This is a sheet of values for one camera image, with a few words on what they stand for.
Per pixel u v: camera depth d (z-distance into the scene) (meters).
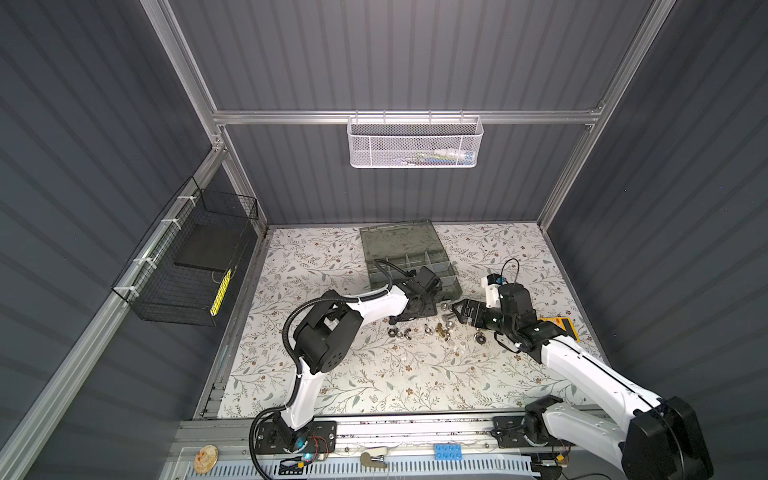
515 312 0.63
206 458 0.71
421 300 0.72
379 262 0.85
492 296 0.74
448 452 0.70
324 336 0.53
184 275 0.71
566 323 0.91
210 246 0.76
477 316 0.74
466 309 0.75
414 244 1.16
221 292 0.69
